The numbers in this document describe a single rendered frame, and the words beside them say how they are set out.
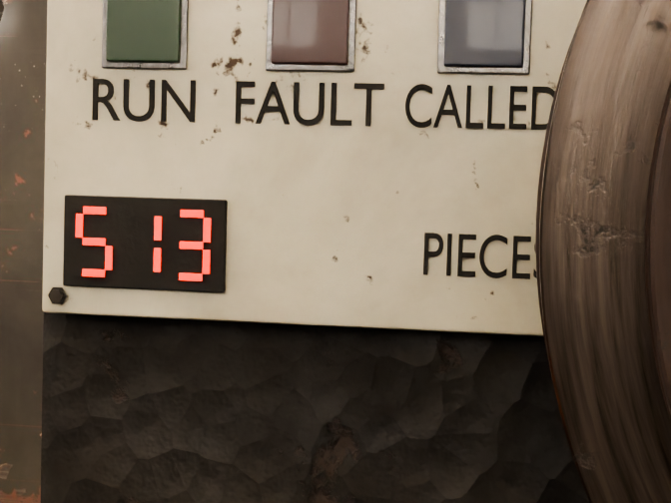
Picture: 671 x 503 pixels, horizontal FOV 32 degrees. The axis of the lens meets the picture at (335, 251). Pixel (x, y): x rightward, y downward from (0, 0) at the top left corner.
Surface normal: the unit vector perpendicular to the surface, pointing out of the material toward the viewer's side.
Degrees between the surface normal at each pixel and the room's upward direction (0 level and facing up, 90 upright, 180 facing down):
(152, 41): 90
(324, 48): 90
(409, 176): 90
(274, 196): 90
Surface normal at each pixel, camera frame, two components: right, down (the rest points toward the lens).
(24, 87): -0.16, 0.04
